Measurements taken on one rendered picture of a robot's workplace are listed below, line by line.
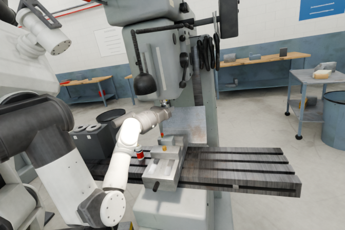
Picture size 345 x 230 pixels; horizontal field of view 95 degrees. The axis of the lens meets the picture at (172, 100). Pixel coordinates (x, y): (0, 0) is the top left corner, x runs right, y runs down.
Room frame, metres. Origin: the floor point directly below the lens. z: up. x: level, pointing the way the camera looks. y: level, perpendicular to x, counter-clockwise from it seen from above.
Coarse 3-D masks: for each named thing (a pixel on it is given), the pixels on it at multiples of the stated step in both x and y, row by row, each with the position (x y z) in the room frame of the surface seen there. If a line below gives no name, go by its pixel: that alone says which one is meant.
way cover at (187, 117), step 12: (180, 108) 1.09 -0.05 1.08; (192, 108) 1.06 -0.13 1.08; (204, 108) 1.03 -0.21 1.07; (168, 120) 1.08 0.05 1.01; (180, 120) 1.05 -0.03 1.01; (192, 120) 1.02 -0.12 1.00; (204, 120) 1.00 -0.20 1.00; (168, 132) 1.03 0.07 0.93; (180, 132) 1.00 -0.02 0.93; (192, 132) 0.97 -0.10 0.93; (204, 132) 0.95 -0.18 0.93; (192, 144) 0.92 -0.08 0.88; (204, 144) 0.89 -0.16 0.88
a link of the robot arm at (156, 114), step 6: (150, 108) 0.72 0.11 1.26; (156, 108) 0.70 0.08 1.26; (162, 108) 0.68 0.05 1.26; (144, 114) 0.61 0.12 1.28; (150, 114) 0.62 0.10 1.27; (156, 114) 0.64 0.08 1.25; (162, 114) 0.65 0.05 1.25; (168, 114) 0.66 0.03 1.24; (150, 120) 0.60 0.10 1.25; (156, 120) 0.62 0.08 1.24; (162, 120) 0.65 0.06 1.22; (150, 126) 0.59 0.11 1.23
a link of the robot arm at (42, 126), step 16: (16, 112) 0.33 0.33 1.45; (32, 112) 0.34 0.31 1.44; (48, 112) 0.35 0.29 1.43; (0, 128) 0.29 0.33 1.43; (16, 128) 0.30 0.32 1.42; (32, 128) 0.32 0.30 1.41; (48, 128) 0.33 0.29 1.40; (64, 128) 0.37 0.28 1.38; (16, 144) 0.29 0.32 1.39; (32, 144) 0.31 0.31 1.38; (48, 144) 0.32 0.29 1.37; (64, 144) 0.33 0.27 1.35; (32, 160) 0.31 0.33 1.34; (48, 160) 0.30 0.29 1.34
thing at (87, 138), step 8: (80, 128) 0.92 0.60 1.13; (88, 128) 0.90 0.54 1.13; (96, 128) 0.88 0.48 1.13; (104, 128) 0.91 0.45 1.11; (72, 136) 0.88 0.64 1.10; (80, 136) 0.87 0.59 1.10; (88, 136) 0.85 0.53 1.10; (96, 136) 0.84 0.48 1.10; (104, 136) 0.89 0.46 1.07; (80, 144) 0.87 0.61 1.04; (88, 144) 0.86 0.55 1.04; (96, 144) 0.84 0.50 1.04; (104, 144) 0.87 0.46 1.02; (112, 144) 0.93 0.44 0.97; (80, 152) 0.88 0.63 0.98; (88, 152) 0.87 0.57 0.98; (96, 152) 0.85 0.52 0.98; (104, 152) 0.85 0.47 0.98
